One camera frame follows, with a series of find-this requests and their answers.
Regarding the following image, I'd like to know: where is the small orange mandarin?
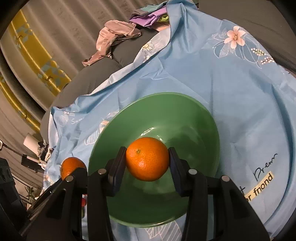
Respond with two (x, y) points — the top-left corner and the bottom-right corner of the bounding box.
(60, 157), (86, 180)

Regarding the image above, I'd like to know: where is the large orange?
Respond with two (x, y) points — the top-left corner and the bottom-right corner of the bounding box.
(126, 137), (169, 182)

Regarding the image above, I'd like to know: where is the green plastic bowl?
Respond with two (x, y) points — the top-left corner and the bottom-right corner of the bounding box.
(88, 92), (220, 227)

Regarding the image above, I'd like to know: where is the red tomato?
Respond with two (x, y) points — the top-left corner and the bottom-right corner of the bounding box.
(81, 197), (86, 207)

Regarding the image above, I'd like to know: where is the black stand device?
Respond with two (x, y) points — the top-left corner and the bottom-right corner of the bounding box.
(21, 154), (44, 173)

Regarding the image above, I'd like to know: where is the white lamp shade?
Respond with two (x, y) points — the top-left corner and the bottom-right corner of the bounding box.
(23, 133), (44, 156)

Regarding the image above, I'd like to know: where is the light blue floral cloth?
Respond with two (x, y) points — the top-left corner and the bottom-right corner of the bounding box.
(41, 1), (295, 240)

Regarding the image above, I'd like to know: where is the yellow patterned curtain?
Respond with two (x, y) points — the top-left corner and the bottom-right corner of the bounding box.
(9, 10), (71, 96)

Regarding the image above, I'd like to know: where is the pink crumpled garment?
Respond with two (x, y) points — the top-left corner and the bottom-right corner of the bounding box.
(82, 20), (142, 67)

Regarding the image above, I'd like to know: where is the grey sofa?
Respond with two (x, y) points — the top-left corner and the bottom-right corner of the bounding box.
(40, 0), (296, 144)

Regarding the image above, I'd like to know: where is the purple crumpled garment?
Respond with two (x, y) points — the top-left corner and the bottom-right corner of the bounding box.
(129, 6), (169, 28)

